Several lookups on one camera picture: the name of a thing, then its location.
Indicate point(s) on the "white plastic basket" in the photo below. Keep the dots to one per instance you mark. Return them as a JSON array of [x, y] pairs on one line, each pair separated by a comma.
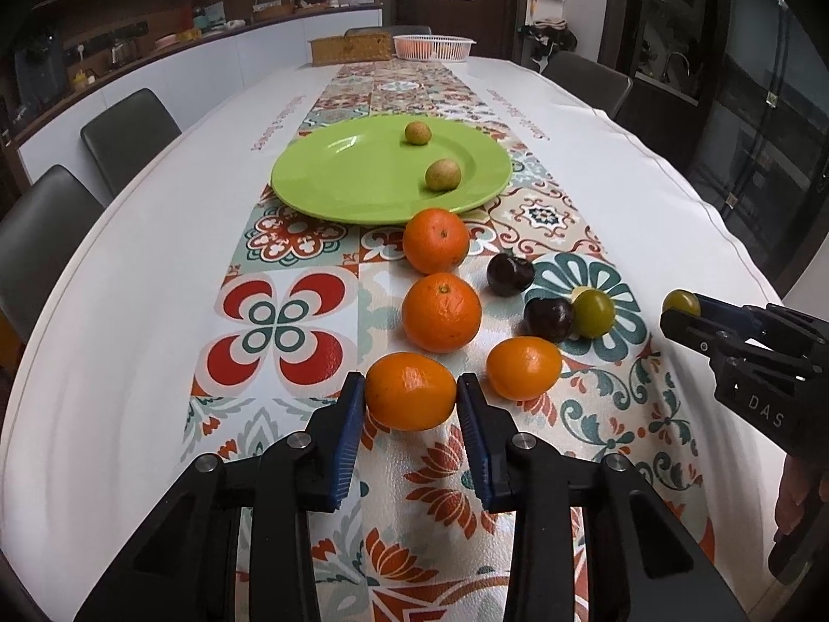
[[434, 48]]

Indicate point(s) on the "green plum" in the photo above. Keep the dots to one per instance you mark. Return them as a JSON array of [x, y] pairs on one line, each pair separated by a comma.
[[680, 302], [594, 312]]

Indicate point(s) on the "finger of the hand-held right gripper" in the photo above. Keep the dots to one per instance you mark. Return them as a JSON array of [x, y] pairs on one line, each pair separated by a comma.
[[728, 314], [693, 334]]

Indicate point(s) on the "small tan longan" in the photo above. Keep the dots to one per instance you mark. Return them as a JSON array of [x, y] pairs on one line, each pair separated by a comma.
[[443, 175]]

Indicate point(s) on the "grey dining chair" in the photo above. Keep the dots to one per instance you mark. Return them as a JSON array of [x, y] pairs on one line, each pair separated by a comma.
[[388, 30], [129, 136], [586, 81], [45, 240]]

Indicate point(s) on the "yellow bottle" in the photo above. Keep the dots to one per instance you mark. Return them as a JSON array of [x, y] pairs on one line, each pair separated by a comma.
[[79, 79]]

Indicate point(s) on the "wicker tray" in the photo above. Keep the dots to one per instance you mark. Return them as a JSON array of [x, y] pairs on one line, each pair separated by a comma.
[[272, 11]]

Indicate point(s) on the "black water dispenser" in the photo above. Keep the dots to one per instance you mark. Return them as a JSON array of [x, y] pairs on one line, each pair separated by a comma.
[[40, 68]]

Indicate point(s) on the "oranges in basket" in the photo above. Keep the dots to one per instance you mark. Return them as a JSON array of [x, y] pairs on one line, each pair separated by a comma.
[[424, 50]]

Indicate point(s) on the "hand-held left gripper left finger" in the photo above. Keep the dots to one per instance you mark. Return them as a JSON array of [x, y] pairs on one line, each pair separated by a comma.
[[346, 440]]

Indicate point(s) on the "pile of bags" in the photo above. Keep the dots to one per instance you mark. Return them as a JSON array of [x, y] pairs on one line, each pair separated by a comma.
[[547, 39]]

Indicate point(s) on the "dark purple plum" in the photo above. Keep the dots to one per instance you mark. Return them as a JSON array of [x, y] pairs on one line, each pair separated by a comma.
[[549, 318], [510, 274]]

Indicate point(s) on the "orange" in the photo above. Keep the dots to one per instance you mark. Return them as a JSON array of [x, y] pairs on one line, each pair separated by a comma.
[[442, 313], [524, 368], [436, 240], [410, 391]]

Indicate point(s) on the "green plate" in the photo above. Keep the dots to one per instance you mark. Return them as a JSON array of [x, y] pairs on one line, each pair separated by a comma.
[[356, 172]]

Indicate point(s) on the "person's right hand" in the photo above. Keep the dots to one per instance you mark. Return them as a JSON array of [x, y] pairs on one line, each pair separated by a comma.
[[793, 492]]

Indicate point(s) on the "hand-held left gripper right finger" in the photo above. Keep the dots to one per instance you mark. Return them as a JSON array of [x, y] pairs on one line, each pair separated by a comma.
[[476, 440]]

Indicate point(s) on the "glass kettle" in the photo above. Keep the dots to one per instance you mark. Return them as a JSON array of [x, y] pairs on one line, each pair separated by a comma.
[[118, 52]]

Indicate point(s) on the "wicker box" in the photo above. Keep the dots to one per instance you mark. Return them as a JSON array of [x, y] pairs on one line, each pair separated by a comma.
[[350, 50]]

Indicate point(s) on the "kitchen faucet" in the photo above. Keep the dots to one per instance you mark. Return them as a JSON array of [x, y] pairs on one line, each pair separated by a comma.
[[678, 65]]

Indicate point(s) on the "patterned table runner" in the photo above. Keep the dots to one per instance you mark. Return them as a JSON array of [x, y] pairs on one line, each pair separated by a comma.
[[291, 311]]

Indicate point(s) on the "brown kiwi far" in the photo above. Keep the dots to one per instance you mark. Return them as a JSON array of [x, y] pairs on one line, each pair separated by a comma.
[[418, 133]]

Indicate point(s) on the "glass sliding door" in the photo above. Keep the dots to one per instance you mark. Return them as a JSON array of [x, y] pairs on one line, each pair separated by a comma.
[[764, 142]]

